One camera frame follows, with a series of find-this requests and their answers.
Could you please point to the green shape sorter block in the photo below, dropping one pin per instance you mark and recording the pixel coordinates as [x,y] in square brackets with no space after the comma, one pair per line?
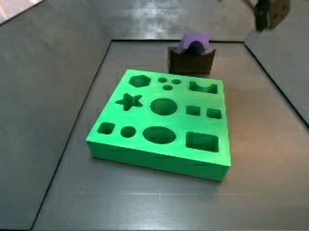
[165,122]

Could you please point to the black arch fixture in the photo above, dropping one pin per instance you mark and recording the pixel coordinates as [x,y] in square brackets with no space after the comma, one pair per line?
[191,64]

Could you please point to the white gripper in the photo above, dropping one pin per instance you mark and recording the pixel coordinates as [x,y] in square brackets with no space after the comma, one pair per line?
[270,13]

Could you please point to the purple arch block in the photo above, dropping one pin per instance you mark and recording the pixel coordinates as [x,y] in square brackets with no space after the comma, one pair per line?
[195,43]

